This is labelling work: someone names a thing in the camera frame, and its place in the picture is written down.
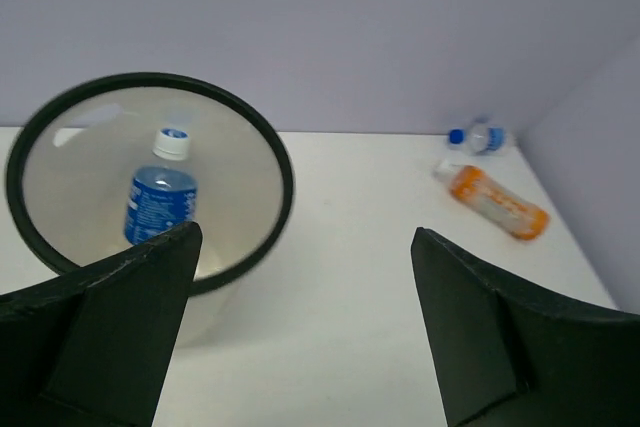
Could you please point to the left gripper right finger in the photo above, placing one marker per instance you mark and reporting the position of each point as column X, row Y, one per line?
column 508, row 352

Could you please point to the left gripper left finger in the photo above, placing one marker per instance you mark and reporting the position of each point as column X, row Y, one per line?
column 92, row 347

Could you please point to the blue label water bottle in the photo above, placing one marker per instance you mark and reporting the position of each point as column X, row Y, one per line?
column 163, row 193

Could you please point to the white bin with black rim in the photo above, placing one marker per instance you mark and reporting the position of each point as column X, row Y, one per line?
column 71, row 190

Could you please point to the long orange label bottle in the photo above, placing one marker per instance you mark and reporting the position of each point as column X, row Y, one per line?
column 474, row 188

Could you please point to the small blue cap bottle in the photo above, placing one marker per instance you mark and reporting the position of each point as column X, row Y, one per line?
column 480, row 138

